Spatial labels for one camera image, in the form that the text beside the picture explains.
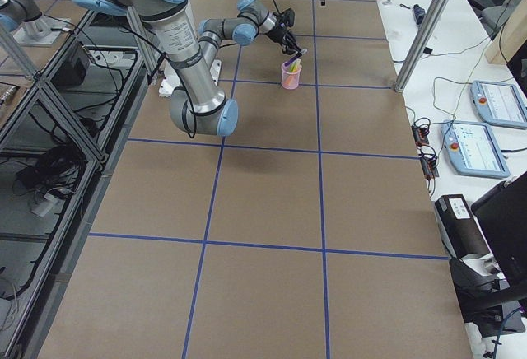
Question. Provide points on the aluminium frame post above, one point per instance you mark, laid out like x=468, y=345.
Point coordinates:
x=420, y=42

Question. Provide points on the teach pendant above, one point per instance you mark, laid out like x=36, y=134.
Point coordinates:
x=499, y=104
x=473, y=149

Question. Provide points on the near teach pendant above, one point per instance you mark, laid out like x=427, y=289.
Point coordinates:
x=473, y=149

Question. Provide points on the usb hub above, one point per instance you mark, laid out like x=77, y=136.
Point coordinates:
x=429, y=166
x=420, y=134

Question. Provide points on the purple highlighter pen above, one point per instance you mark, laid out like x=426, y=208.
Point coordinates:
x=296, y=56

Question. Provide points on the black printer box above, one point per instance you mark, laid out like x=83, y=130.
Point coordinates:
x=459, y=230

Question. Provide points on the far teach pendant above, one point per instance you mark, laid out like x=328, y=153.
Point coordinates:
x=499, y=104

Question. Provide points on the near USB hub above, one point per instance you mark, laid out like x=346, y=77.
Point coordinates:
x=429, y=166

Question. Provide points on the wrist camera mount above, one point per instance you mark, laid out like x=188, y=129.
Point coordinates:
x=286, y=18

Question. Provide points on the far USB hub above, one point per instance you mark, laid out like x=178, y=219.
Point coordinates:
x=420, y=134

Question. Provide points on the pink mesh pen holder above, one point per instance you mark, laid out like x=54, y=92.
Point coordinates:
x=290, y=81

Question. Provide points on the green highlighter pen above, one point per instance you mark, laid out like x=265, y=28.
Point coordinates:
x=295, y=66

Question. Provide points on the white camera pole base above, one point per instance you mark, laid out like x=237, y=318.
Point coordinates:
x=201, y=80

